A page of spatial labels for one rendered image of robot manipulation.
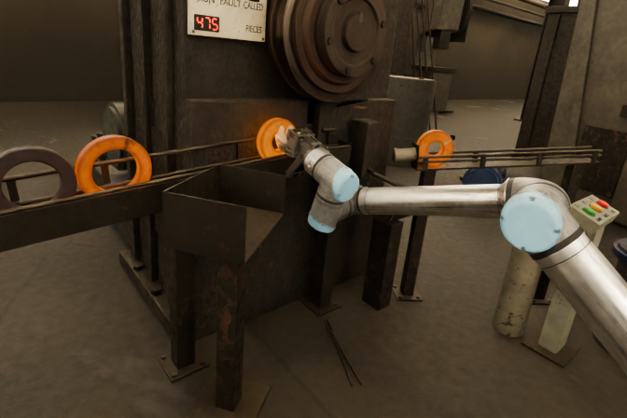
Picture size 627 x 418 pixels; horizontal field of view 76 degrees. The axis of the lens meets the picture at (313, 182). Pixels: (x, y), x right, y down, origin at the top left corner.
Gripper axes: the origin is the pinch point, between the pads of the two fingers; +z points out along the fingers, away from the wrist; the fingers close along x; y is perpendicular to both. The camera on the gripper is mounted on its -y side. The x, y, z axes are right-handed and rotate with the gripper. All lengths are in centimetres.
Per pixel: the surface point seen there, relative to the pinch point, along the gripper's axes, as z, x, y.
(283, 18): 6.1, 3.4, 36.6
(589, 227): -80, -76, 1
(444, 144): -22, -69, 2
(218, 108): 7.6, 19.5, 6.9
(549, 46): 101, -429, 28
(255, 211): -25.8, 22.5, -8.7
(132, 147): -1.8, 48.0, 0.8
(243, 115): 7.0, 10.3, 4.6
